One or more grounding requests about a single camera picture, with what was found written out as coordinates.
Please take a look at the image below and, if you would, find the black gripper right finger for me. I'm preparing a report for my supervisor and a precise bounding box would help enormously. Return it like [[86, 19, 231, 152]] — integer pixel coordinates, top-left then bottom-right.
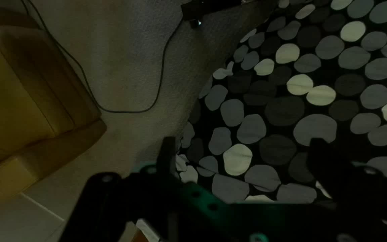
[[309, 137, 356, 200]]

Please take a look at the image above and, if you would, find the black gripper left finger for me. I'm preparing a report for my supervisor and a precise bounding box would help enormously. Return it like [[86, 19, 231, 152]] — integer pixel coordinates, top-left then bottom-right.
[[156, 136, 179, 180]]

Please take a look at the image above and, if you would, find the wooden furniture piece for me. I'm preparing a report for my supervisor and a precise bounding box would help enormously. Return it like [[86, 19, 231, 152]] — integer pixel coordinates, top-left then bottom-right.
[[0, 4, 109, 212]]

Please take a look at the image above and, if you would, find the black pebble pattern bedspread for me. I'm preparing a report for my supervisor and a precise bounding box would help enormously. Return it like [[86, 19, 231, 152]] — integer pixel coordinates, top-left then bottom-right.
[[175, 0, 387, 206]]

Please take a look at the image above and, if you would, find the thin black cable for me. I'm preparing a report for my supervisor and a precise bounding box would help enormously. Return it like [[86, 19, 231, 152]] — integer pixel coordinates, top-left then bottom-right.
[[0, 0, 191, 114]]

